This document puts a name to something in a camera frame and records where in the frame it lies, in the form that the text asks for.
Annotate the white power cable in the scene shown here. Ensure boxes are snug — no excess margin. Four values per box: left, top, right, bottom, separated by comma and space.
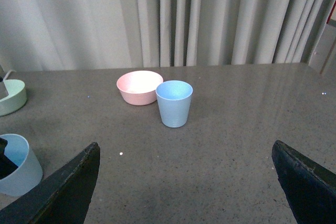
1, 69, 16, 81

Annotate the green bowl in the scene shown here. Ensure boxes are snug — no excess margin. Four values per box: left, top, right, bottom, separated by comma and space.
1, 79, 27, 116

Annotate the pink bowl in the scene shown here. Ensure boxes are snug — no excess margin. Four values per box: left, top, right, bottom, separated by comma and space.
116, 70, 163, 106

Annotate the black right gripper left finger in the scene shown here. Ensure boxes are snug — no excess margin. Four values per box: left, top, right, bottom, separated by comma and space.
1, 142, 100, 223

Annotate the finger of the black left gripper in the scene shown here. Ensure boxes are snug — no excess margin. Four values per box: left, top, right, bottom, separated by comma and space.
0, 138, 18, 179

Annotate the light blue cup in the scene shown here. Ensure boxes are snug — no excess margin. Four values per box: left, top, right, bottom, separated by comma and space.
1, 134, 43, 197
155, 80, 193, 128

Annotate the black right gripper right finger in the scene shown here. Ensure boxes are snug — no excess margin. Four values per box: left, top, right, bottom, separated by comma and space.
271, 140, 335, 223

